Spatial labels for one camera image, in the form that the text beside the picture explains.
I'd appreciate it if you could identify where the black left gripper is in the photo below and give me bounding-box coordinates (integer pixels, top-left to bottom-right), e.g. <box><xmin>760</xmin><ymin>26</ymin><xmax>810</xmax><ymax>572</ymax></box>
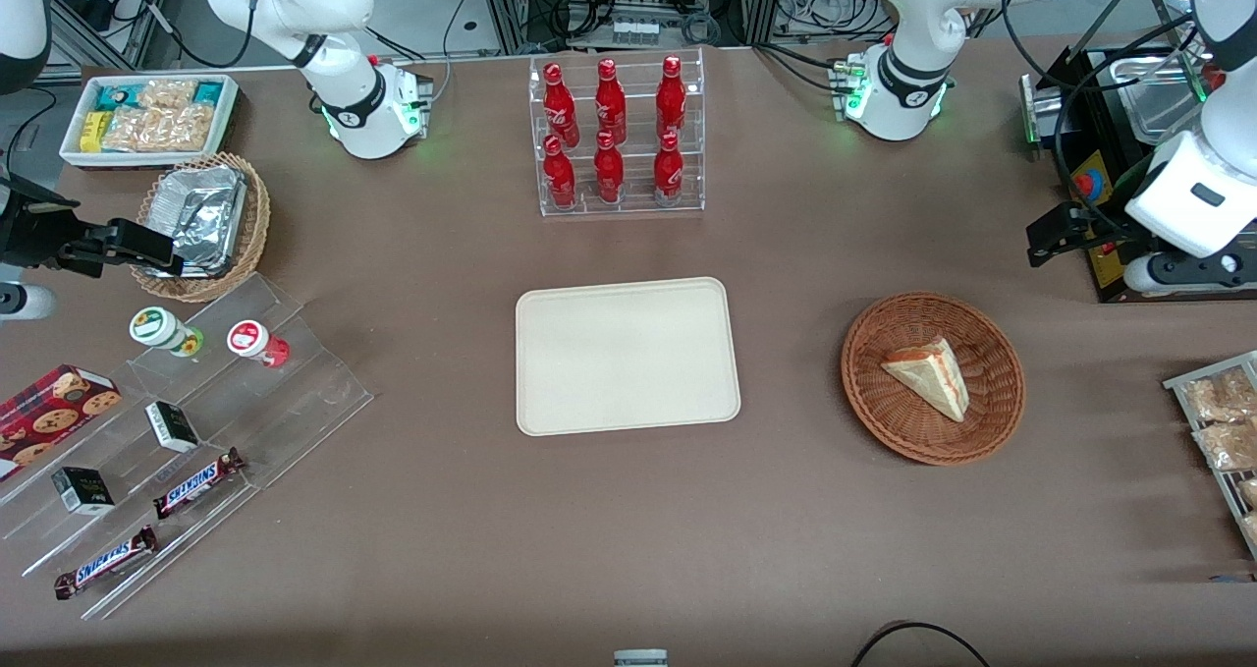
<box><xmin>1026</xmin><ymin>200</ymin><xmax>1117</xmax><ymax>270</ymax></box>

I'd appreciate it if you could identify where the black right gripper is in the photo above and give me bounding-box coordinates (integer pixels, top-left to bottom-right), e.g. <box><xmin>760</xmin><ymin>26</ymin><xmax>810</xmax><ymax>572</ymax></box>
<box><xmin>0</xmin><ymin>178</ymin><xmax>188</xmax><ymax>281</ymax></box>

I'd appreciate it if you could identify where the triangular sandwich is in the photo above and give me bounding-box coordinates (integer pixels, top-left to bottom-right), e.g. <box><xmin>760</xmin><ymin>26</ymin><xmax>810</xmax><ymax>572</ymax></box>
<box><xmin>881</xmin><ymin>337</ymin><xmax>971</xmax><ymax>423</ymax></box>

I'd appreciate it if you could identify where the light wicker basket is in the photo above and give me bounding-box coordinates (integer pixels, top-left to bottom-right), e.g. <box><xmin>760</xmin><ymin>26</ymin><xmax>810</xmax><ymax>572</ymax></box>
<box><xmin>130</xmin><ymin>152</ymin><xmax>272</xmax><ymax>304</ymax></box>

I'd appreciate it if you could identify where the round brown wicker basket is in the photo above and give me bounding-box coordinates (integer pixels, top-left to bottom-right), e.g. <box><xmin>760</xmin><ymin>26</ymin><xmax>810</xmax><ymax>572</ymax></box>
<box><xmin>841</xmin><ymin>292</ymin><xmax>1027</xmax><ymax>467</ymax></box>

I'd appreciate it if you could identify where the tray of packaged snacks right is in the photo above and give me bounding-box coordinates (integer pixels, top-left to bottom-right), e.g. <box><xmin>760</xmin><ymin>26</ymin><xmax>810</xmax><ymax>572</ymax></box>
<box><xmin>1164</xmin><ymin>351</ymin><xmax>1257</xmax><ymax>560</ymax></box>

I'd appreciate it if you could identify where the beige plastic tray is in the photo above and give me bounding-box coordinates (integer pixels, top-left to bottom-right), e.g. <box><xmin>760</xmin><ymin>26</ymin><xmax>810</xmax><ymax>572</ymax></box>
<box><xmin>516</xmin><ymin>276</ymin><xmax>742</xmax><ymax>437</ymax></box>

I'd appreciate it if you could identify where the black hot food display case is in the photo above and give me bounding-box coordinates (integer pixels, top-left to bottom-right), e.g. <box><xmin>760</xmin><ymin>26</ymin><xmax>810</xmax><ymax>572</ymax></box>
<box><xmin>1019</xmin><ymin>0</ymin><xmax>1257</xmax><ymax>305</ymax></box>

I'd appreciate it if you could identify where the silver foil container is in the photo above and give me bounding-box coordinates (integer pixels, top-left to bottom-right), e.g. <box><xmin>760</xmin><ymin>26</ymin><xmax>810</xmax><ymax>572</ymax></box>
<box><xmin>147</xmin><ymin>164</ymin><xmax>248</xmax><ymax>278</ymax></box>

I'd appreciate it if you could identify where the green lid yogurt cup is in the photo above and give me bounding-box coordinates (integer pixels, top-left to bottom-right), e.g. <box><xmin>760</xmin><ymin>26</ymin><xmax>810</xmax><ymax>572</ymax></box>
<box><xmin>129</xmin><ymin>306</ymin><xmax>205</xmax><ymax>359</ymax></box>

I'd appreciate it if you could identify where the clear bag of crackers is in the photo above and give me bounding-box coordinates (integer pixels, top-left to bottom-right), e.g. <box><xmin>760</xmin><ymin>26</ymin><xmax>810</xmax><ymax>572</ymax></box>
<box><xmin>103</xmin><ymin>78</ymin><xmax>214</xmax><ymax>153</ymax></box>

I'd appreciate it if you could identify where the red lid yogurt cup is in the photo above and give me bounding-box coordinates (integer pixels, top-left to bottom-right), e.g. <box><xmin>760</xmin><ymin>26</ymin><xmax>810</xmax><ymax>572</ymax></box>
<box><xmin>227</xmin><ymin>319</ymin><xmax>291</xmax><ymax>368</ymax></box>

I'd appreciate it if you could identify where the white plastic snack bin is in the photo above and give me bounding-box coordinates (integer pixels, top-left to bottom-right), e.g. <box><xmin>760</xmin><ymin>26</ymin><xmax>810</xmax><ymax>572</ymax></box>
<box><xmin>59</xmin><ymin>73</ymin><xmax>242</xmax><ymax>170</ymax></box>

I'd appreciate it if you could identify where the steel food pan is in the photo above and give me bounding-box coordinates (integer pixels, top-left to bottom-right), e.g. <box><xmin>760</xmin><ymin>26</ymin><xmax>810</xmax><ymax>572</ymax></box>
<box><xmin>1108</xmin><ymin>55</ymin><xmax>1211</xmax><ymax>145</ymax></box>

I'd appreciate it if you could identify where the small black box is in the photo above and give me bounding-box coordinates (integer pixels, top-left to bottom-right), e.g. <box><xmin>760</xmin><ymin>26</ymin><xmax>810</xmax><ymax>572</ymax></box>
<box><xmin>144</xmin><ymin>401</ymin><xmax>201</xmax><ymax>454</ymax></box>
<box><xmin>51</xmin><ymin>466</ymin><xmax>116</xmax><ymax>517</ymax></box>

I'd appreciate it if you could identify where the red cookie box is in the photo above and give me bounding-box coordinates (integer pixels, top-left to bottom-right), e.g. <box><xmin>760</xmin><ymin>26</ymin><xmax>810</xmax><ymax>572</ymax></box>
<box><xmin>0</xmin><ymin>363</ymin><xmax>124</xmax><ymax>481</ymax></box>

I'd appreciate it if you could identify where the clear acrylic stepped display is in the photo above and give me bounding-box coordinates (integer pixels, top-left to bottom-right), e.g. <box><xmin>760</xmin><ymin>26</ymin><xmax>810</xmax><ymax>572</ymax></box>
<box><xmin>0</xmin><ymin>272</ymin><xmax>375</xmax><ymax>621</ymax></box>

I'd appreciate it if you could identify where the clear bag of snacks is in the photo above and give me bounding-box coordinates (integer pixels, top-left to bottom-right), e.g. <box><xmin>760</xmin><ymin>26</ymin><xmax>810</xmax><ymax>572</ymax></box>
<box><xmin>1193</xmin><ymin>419</ymin><xmax>1257</xmax><ymax>472</ymax></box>
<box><xmin>1181</xmin><ymin>367</ymin><xmax>1257</xmax><ymax>423</ymax></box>

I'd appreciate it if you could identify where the Snickers chocolate bar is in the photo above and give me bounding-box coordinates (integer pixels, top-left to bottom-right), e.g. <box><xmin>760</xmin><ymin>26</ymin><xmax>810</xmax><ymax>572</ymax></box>
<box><xmin>54</xmin><ymin>525</ymin><xmax>160</xmax><ymax>601</ymax></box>
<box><xmin>152</xmin><ymin>447</ymin><xmax>246</xmax><ymax>521</ymax></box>

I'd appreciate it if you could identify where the red cola bottle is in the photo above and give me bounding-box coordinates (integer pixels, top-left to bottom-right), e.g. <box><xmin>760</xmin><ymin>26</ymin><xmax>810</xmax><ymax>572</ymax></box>
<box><xmin>543</xmin><ymin>135</ymin><xmax>577</xmax><ymax>209</ymax></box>
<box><xmin>593</xmin><ymin>132</ymin><xmax>626</xmax><ymax>204</ymax></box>
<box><xmin>656</xmin><ymin>55</ymin><xmax>687</xmax><ymax>142</ymax></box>
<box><xmin>543</xmin><ymin>62</ymin><xmax>580</xmax><ymax>147</ymax></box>
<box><xmin>594</xmin><ymin>58</ymin><xmax>628</xmax><ymax>145</ymax></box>
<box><xmin>653</xmin><ymin>131</ymin><xmax>684</xmax><ymax>206</ymax></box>

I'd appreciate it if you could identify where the clear acrylic bottle rack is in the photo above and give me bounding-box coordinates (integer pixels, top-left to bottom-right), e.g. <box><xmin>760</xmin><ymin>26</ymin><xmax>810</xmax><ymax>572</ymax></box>
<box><xmin>528</xmin><ymin>46</ymin><xmax>706</xmax><ymax>218</ymax></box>

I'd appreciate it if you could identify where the black floor cable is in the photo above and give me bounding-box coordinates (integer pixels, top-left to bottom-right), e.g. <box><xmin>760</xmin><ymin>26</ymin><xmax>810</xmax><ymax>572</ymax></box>
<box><xmin>849</xmin><ymin>621</ymin><xmax>993</xmax><ymax>667</ymax></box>

